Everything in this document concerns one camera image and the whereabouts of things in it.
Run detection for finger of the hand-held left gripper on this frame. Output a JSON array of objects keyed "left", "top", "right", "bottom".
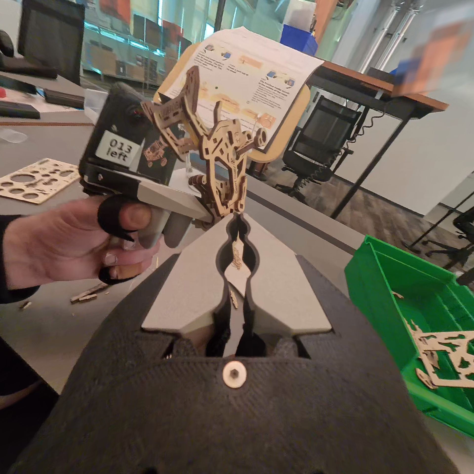
[{"left": 137, "top": 181, "right": 215, "bottom": 231}]

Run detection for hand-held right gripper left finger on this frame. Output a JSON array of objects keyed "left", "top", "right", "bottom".
[{"left": 141, "top": 214, "right": 237, "bottom": 357}]

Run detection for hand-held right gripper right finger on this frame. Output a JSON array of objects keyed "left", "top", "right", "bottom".
[{"left": 238, "top": 214, "right": 333, "bottom": 357}]

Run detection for wooden buggy model frame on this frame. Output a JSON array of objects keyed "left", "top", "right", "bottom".
[{"left": 141, "top": 66, "right": 269, "bottom": 224}]

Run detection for person's left forearm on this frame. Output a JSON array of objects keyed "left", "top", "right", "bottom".
[{"left": 0, "top": 214, "right": 40, "bottom": 305}]

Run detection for black model kit box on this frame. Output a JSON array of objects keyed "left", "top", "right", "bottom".
[{"left": 140, "top": 128, "right": 179, "bottom": 183}]

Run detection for person's left hand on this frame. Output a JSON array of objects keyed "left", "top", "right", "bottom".
[{"left": 4, "top": 196, "right": 160, "bottom": 291}]

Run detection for green plastic bin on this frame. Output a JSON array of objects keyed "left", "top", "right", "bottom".
[{"left": 344, "top": 234, "right": 474, "bottom": 437}]

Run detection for black monitor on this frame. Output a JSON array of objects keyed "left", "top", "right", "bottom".
[{"left": 18, "top": 0, "right": 86, "bottom": 86}]

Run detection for scattered small wooden offcuts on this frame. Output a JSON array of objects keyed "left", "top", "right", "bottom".
[{"left": 20, "top": 283, "right": 108, "bottom": 310}]

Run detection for wooden sheet with round holes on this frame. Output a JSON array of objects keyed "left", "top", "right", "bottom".
[{"left": 0, "top": 158, "right": 80, "bottom": 205}]

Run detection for beige rounded display board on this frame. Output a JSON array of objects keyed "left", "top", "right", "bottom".
[{"left": 154, "top": 31, "right": 312, "bottom": 163}]

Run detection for printed instruction sheet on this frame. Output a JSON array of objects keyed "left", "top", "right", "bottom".
[{"left": 165, "top": 26, "right": 324, "bottom": 150}]

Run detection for slotted laser-cut wooden sheet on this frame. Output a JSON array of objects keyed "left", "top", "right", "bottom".
[{"left": 402, "top": 318, "right": 474, "bottom": 390}]

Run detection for black office chair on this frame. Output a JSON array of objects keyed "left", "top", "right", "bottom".
[
  {"left": 405, "top": 193, "right": 474, "bottom": 271},
  {"left": 276, "top": 96, "right": 365, "bottom": 202}
]

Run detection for blue plastic bin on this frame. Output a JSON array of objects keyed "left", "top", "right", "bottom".
[{"left": 279, "top": 23, "right": 319, "bottom": 56}]

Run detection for wooden desk with black legs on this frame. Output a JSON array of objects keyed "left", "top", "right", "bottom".
[{"left": 307, "top": 61, "right": 450, "bottom": 219}]

